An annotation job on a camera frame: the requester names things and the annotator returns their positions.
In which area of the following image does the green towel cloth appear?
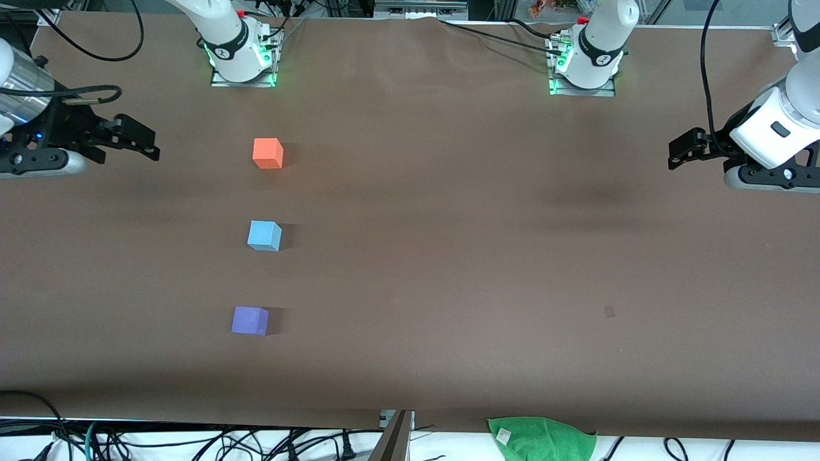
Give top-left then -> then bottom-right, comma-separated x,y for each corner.
488,417 -> 598,461

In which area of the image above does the tangled black cable with plug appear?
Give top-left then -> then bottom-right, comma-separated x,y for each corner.
96,425 -> 361,461

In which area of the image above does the grey metal device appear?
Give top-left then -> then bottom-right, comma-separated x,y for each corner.
373,0 -> 469,20

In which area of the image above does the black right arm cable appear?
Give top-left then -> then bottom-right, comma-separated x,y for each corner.
0,0 -> 145,108

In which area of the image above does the purple foam block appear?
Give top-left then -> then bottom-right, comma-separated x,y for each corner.
231,306 -> 270,336

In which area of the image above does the brown table cover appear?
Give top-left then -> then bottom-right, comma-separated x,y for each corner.
0,13 -> 820,442

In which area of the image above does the thick black cable loop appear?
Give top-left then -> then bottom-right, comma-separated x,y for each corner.
0,390 -> 72,461

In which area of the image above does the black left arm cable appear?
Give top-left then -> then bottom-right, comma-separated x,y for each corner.
700,0 -> 737,158

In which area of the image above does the blue foam block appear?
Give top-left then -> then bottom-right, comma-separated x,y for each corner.
247,220 -> 283,252

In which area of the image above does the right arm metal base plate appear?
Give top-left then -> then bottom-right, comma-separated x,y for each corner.
210,29 -> 278,88

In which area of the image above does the orange foam block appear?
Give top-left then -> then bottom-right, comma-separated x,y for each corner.
252,138 -> 284,170

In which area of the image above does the long black table cable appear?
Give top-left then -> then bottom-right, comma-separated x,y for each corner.
438,18 -> 566,52

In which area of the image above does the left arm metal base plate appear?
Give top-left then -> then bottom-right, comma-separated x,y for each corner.
548,35 -> 617,97

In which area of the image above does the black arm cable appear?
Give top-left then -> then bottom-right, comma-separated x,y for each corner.
700,0 -> 737,158
0,0 -> 145,108

